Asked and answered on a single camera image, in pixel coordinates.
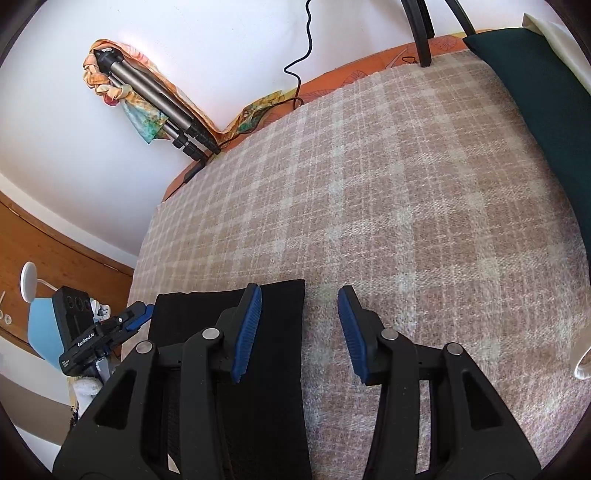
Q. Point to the folded grey tripod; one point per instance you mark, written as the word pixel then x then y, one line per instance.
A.
pixel 147 92

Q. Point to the blue chair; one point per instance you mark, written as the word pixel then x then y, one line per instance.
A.
pixel 44 332

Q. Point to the cream folded cloth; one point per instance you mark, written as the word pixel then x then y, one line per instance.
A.
pixel 87 388

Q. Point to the dark green folded cloth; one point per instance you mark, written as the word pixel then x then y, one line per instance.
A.
pixel 531 92

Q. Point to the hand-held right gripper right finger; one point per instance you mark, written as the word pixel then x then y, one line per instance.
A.
pixel 351 332

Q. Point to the colourful patterned scarf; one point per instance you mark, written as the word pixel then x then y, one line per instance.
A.
pixel 138 115

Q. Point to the white clip desk lamp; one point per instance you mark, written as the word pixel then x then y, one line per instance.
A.
pixel 28 281

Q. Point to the beige plaid blanket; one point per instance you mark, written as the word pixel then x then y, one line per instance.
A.
pixel 392 207

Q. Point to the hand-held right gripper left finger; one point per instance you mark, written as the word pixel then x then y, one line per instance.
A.
pixel 247 332

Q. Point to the black t-shirt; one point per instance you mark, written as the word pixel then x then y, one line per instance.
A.
pixel 277 415

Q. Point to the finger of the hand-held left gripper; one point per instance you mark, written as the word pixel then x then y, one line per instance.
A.
pixel 141 316

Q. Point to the white tote bag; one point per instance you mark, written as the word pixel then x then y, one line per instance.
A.
pixel 554 37

